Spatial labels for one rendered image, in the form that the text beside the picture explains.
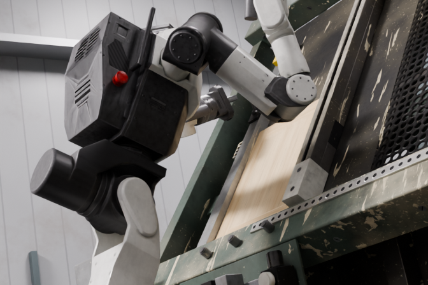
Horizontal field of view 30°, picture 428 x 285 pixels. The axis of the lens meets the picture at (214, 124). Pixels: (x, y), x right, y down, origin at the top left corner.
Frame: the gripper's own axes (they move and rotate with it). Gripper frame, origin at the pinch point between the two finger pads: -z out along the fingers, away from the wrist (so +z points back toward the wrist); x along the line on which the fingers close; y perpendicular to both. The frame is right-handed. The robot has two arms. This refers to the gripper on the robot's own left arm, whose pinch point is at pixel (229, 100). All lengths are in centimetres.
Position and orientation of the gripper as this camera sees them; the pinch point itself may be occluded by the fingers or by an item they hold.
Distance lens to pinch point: 268.5
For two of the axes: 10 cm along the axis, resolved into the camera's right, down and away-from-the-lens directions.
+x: 4.4, 8.9, -0.9
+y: 5.9, -3.6, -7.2
